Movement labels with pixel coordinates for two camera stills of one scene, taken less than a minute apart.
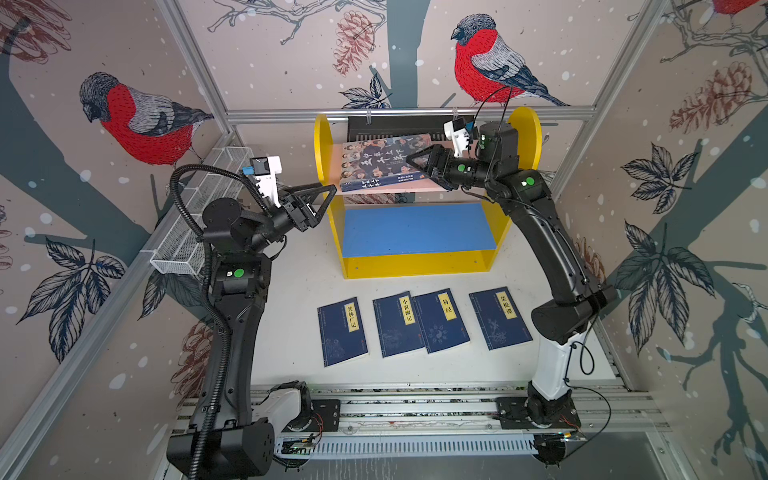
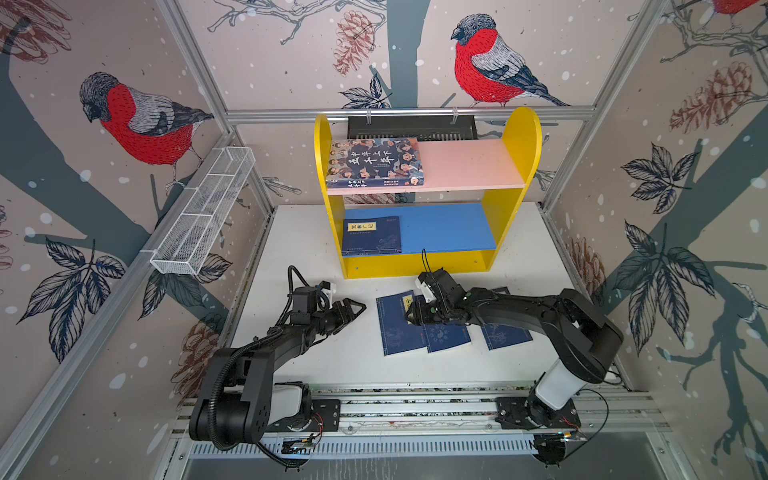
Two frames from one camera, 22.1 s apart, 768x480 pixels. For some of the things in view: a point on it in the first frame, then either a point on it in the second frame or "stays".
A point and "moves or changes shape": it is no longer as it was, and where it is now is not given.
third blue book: x=439 y=320 stays
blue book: x=342 y=333 → x=372 y=235
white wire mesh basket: x=178 y=250 stays
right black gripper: x=430 y=171 → x=418 y=310
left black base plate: x=326 y=416 stays
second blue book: x=397 y=324 stays
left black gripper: x=305 y=219 → x=349 y=316
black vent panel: x=368 y=128 stays
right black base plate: x=511 y=413 stays
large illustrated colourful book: x=374 y=163 moves or changes shape
